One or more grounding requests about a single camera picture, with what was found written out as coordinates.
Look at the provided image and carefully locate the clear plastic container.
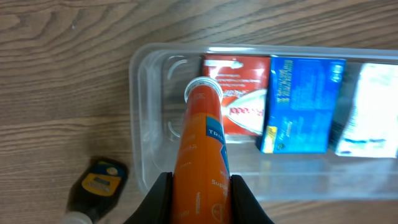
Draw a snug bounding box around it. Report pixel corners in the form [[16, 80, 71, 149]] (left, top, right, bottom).
[[129, 43, 397, 202]]

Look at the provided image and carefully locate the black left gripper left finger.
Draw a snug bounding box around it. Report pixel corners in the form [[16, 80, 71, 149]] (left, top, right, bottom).
[[124, 172, 173, 224]]

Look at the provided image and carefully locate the red medicine box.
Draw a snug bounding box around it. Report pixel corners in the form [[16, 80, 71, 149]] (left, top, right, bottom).
[[202, 54, 271, 136]]

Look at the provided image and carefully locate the blue lozenge box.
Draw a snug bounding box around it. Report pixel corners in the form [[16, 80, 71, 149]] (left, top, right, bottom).
[[257, 55, 346, 154]]

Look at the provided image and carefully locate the orange tablet tube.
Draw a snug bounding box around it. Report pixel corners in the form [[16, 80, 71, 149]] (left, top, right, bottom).
[[170, 77, 233, 224]]

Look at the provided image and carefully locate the white medicine box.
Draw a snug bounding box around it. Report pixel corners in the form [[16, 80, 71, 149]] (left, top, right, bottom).
[[330, 62, 397, 158]]

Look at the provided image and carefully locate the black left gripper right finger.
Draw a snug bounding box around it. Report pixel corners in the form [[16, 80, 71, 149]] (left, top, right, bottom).
[[231, 175, 274, 224]]

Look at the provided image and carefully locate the dark brown syrup bottle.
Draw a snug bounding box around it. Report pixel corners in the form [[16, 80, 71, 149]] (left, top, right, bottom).
[[60, 157, 129, 224]]

